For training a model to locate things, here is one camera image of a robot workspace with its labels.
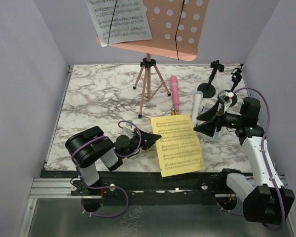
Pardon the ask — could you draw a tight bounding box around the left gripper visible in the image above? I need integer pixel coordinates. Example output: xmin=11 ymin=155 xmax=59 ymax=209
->
xmin=121 ymin=128 xmax=161 ymax=159

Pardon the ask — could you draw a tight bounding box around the pink tripod music stand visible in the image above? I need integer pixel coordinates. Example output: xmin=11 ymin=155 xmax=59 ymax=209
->
xmin=96 ymin=0 xmax=210 ymax=119

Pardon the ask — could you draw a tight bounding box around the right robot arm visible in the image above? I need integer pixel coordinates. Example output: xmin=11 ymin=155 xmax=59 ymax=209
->
xmin=194 ymin=97 xmax=295 ymax=226

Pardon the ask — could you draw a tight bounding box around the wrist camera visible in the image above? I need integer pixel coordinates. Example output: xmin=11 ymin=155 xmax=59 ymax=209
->
xmin=119 ymin=120 xmax=136 ymax=136
xmin=218 ymin=90 xmax=235 ymax=112

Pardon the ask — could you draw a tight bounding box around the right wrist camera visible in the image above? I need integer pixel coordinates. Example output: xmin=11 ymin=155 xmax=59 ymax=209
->
xmin=218 ymin=90 xmax=235 ymax=112

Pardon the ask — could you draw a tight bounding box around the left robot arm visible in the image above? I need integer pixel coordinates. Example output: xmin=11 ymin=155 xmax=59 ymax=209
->
xmin=65 ymin=120 xmax=162 ymax=195

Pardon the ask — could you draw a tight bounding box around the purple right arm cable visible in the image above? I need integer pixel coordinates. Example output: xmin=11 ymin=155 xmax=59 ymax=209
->
xmin=216 ymin=87 xmax=287 ymax=232

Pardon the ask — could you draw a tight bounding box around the black microphone stand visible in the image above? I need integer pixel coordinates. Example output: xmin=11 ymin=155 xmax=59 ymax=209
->
xmin=197 ymin=60 xmax=224 ymax=98
xmin=225 ymin=68 xmax=242 ymax=107

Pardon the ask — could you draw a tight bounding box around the white microphone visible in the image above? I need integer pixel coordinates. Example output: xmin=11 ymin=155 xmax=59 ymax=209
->
xmin=191 ymin=90 xmax=203 ymax=126

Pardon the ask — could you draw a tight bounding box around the aluminium frame rail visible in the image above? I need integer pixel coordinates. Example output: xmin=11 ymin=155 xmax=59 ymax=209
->
xmin=28 ymin=177 xmax=74 ymax=198

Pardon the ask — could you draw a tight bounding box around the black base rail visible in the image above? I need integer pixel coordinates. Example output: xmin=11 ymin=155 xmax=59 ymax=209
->
xmin=40 ymin=169 xmax=239 ymax=211

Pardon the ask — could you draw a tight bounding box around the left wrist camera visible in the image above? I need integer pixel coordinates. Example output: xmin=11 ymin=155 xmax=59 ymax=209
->
xmin=119 ymin=120 xmax=136 ymax=136

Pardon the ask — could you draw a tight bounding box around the yellow sheet music page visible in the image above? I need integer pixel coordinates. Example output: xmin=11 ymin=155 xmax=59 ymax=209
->
xmin=150 ymin=115 xmax=205 ymax=177

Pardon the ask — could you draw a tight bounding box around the clear plastic compartment box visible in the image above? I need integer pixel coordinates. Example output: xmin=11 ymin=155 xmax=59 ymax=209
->
xmin=201 ymin=103 xmax=223 ymax=142

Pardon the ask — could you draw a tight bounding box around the yellow utility knife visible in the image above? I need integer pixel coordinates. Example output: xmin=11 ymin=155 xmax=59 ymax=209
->
xmin=171 ymin=108 xmax=177 ymax=116

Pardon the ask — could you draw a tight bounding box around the pink microphone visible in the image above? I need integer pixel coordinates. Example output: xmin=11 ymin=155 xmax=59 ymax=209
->
xmin=170 ymin=76 xmax=180 ymax=111

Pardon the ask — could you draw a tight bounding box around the white sheet music page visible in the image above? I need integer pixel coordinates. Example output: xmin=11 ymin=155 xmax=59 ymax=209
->
xmin=85 ymin=0 xmax=152 ymax=47

